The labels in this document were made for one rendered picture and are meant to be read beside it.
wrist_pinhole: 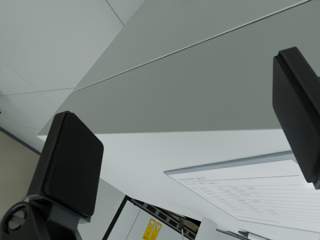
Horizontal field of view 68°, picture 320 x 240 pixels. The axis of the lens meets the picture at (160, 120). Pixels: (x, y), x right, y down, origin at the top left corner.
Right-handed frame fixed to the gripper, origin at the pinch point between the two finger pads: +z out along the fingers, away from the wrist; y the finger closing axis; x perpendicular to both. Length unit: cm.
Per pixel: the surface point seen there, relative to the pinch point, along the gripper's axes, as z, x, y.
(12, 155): 491, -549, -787
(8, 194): 377, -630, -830
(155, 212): 23, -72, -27
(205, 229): 7.5, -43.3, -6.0
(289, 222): 2.0, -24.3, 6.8
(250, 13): 20.5, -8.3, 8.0
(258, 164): 3.2, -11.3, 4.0
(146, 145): 9.8, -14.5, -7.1
